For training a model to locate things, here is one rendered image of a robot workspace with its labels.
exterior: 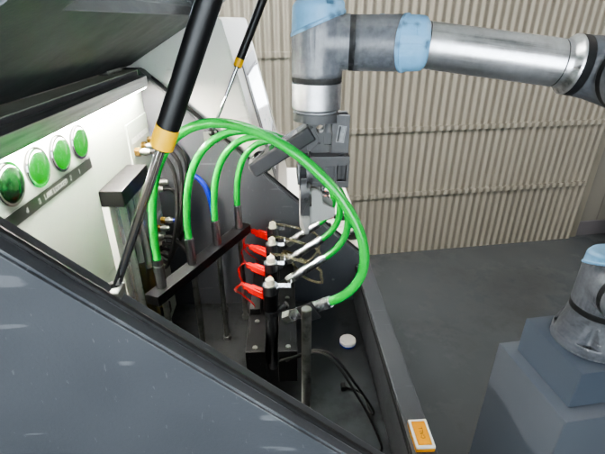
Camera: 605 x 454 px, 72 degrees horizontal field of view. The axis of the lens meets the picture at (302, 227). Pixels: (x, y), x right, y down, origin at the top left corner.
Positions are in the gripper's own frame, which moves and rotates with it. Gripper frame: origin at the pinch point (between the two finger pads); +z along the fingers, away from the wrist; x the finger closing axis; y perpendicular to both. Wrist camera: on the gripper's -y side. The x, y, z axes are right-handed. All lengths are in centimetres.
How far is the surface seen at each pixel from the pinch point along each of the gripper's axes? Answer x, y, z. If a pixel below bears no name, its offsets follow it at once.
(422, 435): -22.7, 17.9, 25.6
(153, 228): -0.9, -25.6, -0.7
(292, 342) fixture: -2.8, -2.1, 23.9
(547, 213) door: 212, 195, 98
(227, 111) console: 34.9, -16.2, -13.4
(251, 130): -9.2, -7.3, -19.4
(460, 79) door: 201, 107, 1
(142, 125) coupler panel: 27.0, -33.7, -11.9
